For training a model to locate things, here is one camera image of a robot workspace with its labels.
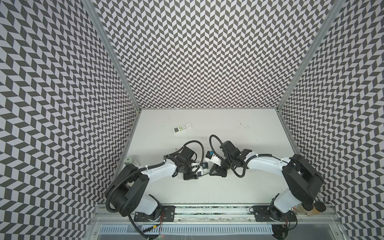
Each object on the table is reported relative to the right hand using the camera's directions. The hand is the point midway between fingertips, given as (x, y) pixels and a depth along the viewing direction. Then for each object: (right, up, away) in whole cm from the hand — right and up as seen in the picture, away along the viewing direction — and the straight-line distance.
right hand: (212, 176), depth 82 cm
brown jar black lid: (+49, -9, -13) cm, 51 cm away
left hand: (-10, +1, +5) cm, 12 cm away
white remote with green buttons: (-20, +25, +23) cm, 40 cm away
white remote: (-5, +1, +3) cm, 6 cm away
